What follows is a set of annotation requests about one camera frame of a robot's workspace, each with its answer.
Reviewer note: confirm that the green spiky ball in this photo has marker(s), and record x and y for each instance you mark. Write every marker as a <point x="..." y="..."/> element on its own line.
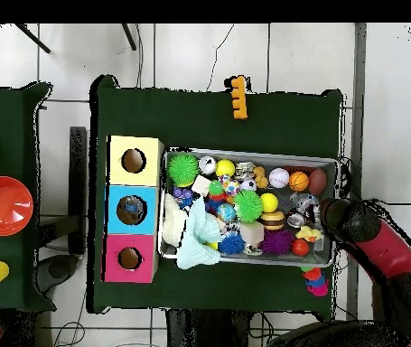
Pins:
<point x="183" y="170"/>
<point x="248" y="205"/>

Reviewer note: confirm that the cream muslin cloth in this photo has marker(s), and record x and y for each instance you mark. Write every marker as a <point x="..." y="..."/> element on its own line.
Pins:
<point x="173" y="224"/>

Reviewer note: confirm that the mint green cloth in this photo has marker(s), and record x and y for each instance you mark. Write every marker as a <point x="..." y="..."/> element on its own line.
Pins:
<point x="201" y="238"/>

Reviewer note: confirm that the clear plastic packet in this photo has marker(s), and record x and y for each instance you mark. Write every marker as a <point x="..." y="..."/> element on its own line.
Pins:
<point x="308" y="202"/>
<point x="133" y="210"/>

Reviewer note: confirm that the purple spiky toy with eyes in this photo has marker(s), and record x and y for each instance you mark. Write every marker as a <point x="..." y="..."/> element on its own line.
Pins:
<point x="277" y="241"/>

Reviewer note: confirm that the black can with silver top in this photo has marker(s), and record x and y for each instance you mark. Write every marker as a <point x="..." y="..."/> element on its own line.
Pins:
<point x="296" y="220"/>

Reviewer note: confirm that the orange plastic comb toy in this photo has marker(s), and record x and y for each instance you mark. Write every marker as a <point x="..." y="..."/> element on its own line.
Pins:
<point x="240" y="97"/>

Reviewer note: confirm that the orange plate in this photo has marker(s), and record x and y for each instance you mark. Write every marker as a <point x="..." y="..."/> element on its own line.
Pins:
<point x="3" y="206"/>

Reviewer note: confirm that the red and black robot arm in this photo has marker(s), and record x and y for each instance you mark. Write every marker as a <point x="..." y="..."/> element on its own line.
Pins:
<point x="386" y="249"/>

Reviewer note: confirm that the wooden box with three holes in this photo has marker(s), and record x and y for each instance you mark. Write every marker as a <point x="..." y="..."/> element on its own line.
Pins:
<point x="151" y="178"/>

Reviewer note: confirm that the clear mesh bin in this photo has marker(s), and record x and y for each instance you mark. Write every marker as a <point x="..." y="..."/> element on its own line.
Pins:
<point x="183" y="254"/>

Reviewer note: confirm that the yellow smiley ball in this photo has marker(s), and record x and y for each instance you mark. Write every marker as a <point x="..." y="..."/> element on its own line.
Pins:
<point x="269" y="202"/>

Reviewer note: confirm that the dark green tablecloth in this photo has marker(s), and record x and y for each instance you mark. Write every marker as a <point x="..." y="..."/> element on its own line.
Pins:
<point x="190" y="123"/>
<point x="17" y="130"/>

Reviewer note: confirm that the white baseball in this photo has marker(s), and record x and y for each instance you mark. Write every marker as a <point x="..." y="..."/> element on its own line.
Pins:
<point x="279" y="177"/>

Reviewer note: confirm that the small orange basketball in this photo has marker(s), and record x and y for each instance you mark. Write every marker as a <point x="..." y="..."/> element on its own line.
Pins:
<point x="299" y="181"/>

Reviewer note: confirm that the black tripod leg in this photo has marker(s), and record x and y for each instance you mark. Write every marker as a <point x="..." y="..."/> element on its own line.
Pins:
<point x="129" y="36"/>
<point x="31" y="37"/>

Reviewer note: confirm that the grey floor strip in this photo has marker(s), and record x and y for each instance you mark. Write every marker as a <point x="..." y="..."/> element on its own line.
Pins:
<point x="360" y="108"/>

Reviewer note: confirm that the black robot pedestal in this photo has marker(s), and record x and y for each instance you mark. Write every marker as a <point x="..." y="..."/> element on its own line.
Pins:
<point x="205" y="332"/>

